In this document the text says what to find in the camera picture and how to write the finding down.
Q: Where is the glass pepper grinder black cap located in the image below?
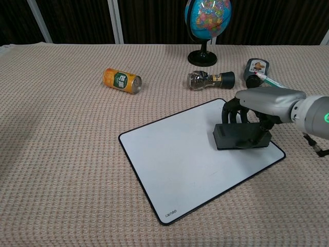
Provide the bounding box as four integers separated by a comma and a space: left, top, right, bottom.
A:
187, 70, 235, 91

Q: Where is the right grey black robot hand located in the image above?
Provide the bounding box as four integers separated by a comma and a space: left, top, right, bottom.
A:
221, 86, 306, 146

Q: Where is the dark squeeze sauce bottle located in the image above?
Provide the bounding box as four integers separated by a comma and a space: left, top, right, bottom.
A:
242, 58, 271, 88

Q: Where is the beige woven tablecloth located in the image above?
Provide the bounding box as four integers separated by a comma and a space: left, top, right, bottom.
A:
0, 43, 329, 247

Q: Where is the white board with black rim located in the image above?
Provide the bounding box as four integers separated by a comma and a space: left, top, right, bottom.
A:
118, 98, 286, 226

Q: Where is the white marker pen red tip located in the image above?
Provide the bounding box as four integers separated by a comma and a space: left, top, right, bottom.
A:
253, 72, 286, 90

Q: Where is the orange drink can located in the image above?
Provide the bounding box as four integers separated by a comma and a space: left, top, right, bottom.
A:
102, 67, 142, 95

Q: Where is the blue desk globe black stand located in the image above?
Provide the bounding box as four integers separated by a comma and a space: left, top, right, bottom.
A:
184, 0, 232, 67

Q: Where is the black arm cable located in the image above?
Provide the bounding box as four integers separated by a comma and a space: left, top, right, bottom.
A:
302, 133, 329, 158

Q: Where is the grey whiteboard eraser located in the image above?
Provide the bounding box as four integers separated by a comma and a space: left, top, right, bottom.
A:
212, 122, 272, 151

